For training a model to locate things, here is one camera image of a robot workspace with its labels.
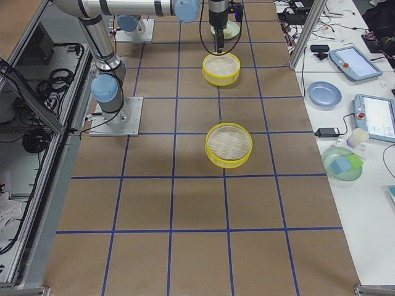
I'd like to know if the teach pendant near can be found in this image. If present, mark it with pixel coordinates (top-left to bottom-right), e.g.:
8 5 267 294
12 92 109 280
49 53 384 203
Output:
353 94 394 143

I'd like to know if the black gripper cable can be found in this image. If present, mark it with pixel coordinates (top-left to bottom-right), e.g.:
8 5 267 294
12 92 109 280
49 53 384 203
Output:
198 0 244 57

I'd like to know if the teach pendant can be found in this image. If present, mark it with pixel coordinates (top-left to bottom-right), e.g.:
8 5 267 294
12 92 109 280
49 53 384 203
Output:
353 94 394 143
328 46 383 81

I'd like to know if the black power adapter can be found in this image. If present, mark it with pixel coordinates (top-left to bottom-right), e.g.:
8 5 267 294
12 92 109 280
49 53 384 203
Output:
314 128 341 138

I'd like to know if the yellow steamer basket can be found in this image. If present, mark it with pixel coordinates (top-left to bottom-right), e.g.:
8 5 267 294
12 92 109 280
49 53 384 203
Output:
202 53 241 86
204 122 253 169

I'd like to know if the light green plate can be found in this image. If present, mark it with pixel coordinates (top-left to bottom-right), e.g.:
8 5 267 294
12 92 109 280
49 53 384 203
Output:
222 20 241 39

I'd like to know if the black webcam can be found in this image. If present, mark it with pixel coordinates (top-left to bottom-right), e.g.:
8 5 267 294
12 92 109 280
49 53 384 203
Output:
310 44 330 60

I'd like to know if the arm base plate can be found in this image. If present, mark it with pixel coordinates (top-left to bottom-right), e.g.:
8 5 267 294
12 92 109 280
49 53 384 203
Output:
89 97 143 136
115 18 155 43

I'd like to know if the aluminium frame post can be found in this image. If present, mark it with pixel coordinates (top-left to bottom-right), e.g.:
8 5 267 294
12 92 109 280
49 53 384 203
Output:
288 0 326 70

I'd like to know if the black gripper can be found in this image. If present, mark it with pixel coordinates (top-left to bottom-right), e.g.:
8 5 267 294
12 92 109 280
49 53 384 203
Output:
208 0 229 54

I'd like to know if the blue plate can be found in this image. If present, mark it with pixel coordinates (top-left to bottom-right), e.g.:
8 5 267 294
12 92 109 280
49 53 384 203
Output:
307 81 342 111

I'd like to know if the white cloth rag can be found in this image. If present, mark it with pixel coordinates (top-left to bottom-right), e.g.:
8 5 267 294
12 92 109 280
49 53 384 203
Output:
1 192 22 231

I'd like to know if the blue sponge block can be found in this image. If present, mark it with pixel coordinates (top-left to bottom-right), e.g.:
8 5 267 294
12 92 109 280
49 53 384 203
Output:
329 157 351 175

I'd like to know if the paper cup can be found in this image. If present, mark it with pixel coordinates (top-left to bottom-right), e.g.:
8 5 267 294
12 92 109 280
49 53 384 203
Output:
346 128 369 148

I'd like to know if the green glass bowl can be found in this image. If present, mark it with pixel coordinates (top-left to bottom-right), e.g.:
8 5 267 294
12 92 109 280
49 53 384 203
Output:
322 146 364 181

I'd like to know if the teach pendant far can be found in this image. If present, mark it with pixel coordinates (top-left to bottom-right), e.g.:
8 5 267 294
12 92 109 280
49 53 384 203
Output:
328 46 383 81

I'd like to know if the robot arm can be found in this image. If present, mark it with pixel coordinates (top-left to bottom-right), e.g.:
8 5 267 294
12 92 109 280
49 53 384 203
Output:
78 15 129 125
53 1 204 60

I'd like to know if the green sponge block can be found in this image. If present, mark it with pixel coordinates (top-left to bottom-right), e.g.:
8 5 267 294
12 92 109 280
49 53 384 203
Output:
346 154 364 170

